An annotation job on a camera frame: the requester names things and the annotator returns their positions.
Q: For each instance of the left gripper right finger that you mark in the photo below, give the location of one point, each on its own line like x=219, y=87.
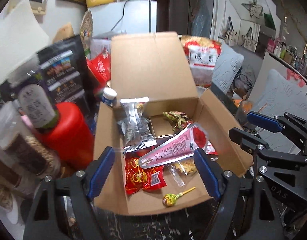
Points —
x=224, y=187

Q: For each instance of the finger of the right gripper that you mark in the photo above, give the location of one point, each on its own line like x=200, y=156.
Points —
x=291, y=126
x=255, y=146

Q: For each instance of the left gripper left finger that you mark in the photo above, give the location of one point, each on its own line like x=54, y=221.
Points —
x=84, y=187

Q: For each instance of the pink cone snack packet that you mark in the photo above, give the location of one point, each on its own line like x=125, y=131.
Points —
x=179, y=147

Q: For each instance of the light blue cushion near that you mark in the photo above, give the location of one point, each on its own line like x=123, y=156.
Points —
x=281, y=95

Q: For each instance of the light blue cushion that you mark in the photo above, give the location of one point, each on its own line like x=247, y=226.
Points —
x=281, y=95
x=227, y=66

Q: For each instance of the glass mug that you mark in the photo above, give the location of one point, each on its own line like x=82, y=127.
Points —
x=241, y=116

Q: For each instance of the red cylindrical canister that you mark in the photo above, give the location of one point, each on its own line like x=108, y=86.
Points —
x=71, y=138

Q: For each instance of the yellow crisps clear packet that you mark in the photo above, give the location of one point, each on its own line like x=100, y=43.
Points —
x=182, y=171

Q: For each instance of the red candy packet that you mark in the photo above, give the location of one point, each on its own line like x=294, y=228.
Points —
x=137, y=178

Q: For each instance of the lollipop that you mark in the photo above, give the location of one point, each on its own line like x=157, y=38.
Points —
x=170, y=199

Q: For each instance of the silver foil snack packet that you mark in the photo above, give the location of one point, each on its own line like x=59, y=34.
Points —
x=134, y=126

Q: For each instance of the green gold snack packet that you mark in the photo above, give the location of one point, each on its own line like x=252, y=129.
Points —
x=178, y=120

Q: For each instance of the brown contents jar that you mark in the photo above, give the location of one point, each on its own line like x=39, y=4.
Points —
x=20, y=145

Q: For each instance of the light blue cushion far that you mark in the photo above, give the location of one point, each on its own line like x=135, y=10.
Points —
x=227, y=66

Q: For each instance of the steel bowl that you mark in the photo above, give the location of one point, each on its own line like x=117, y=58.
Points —
x=200, y=90

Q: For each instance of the small white cap bottle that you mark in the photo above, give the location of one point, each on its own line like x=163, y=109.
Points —
x=108, y=96

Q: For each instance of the brown cardboard box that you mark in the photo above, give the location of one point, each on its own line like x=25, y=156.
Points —
x=155, y=66

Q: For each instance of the dark label jar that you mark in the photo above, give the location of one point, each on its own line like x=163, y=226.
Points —
x=36, y=105

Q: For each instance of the cashew nut bag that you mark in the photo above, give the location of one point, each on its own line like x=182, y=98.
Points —
x=202, y=54

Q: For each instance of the black snack pouch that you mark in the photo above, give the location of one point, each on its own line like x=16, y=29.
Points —
x=65, y=73

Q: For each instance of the woven straw fan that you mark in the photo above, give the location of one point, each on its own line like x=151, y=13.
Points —
x=86, y=29

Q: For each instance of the white foam board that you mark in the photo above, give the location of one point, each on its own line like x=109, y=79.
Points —
x=20, y=37

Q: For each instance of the white mini fridge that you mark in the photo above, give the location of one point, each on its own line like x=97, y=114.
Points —
x=132, y=17

